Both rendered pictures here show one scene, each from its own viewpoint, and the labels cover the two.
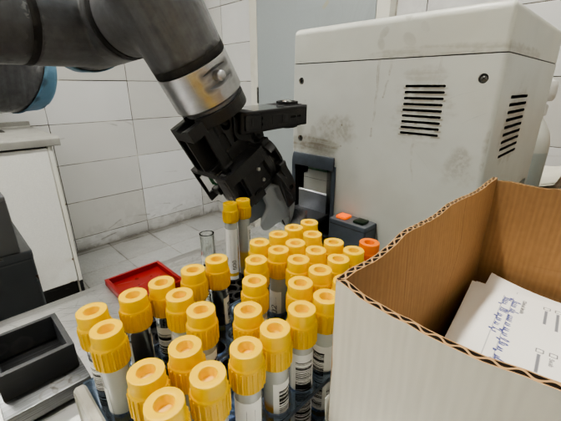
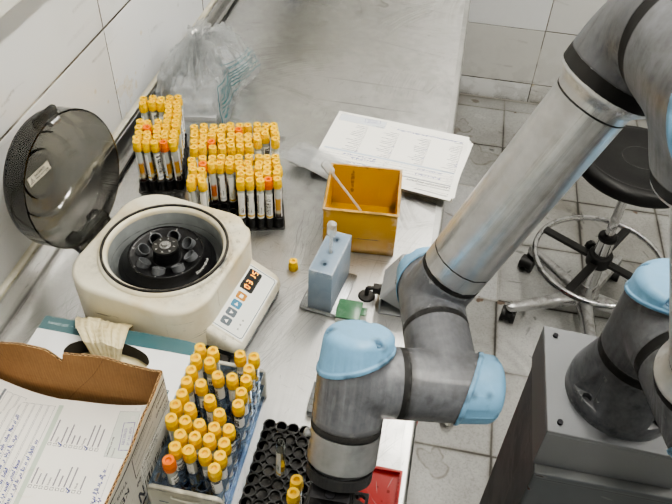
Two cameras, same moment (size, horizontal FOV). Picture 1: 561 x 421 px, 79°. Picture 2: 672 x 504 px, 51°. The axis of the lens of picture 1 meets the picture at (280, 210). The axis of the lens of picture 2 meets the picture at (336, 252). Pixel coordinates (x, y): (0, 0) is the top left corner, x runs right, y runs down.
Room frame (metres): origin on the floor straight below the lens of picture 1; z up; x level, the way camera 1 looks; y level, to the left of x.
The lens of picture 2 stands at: (0.68, -0.16, 1.77)
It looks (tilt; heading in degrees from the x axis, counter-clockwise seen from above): 44 degrees down; 144
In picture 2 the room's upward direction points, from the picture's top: 3 degrees clockwise
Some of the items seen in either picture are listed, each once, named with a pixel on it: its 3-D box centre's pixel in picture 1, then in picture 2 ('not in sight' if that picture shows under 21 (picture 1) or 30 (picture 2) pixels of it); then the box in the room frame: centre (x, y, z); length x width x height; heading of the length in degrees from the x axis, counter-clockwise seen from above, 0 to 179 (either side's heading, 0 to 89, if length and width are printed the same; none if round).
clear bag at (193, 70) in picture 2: not in sight; (191, 77); (-0.59, 0.36, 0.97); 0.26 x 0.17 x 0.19; 149
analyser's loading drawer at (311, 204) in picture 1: (330, 199); not in sight; (0.54, -0.08, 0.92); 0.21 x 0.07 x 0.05; 135
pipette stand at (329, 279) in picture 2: not in sight; (329, 273); (0.02, 0.31, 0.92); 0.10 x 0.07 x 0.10; 127
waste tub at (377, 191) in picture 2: not in sight; (362, 209); (-0.09, 0.45, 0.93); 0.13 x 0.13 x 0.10; 50
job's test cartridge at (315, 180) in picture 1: (322, 187); not in sight; (0.52, -0.07, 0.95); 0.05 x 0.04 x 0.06; 45
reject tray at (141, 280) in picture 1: (144, 282); (374, 489); (0.35, 0.16, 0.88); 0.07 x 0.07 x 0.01; 45
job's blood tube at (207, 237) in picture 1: (210, 282); (281, 461); (0.27, 0.06, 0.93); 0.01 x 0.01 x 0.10
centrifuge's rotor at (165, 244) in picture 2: not in sight; (167, 259); (-0.12, 0.08, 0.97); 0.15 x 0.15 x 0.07
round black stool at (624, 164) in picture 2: not in sight; (598, 242); (-0.13, 1.41, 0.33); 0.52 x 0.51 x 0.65; 158
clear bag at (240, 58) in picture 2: not in sight; (219, 51); (-0.71, 0.48, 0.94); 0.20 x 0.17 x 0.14; 118
